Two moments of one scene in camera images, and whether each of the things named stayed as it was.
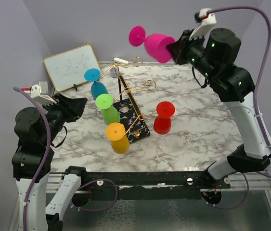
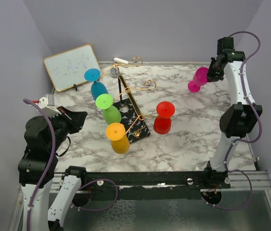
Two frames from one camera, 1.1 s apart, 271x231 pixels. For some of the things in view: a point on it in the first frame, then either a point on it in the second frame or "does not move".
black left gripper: (74, 107) -> (76, 119)
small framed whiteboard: (67, 69) does not move
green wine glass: (109, 113) does not move
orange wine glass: (115, 132) does not move
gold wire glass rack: (149, 85) does not move
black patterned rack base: (131, 116) does not move
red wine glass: (165, 110) does not move
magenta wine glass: (155, 44) -> (200, 78)
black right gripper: (177, 48) -> (212, 77)
